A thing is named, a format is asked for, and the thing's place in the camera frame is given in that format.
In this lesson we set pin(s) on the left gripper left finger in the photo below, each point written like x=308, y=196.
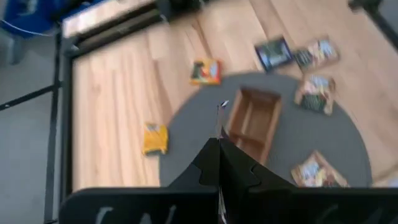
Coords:
x=161, y=205

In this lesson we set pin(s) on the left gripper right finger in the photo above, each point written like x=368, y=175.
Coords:
x=280, y=205

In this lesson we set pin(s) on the beige tea packet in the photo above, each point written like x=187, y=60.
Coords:
x=317, y=171
x=317, y=53
x=315, y=95

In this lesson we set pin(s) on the wooden tea box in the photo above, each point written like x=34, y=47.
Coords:
x=255, y=112

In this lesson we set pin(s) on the orange tea packet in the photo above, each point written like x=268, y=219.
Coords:
x=205, y=72

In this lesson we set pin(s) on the dark blue tea packet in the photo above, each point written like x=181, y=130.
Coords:
x=273, y=53

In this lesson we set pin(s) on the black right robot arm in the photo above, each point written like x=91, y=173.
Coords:
x=180, y=3

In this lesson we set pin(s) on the yellow tea packet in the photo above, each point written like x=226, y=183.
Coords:
x=155, y=138

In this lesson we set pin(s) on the round grey woven placemat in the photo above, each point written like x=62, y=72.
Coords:
x=295, y=137

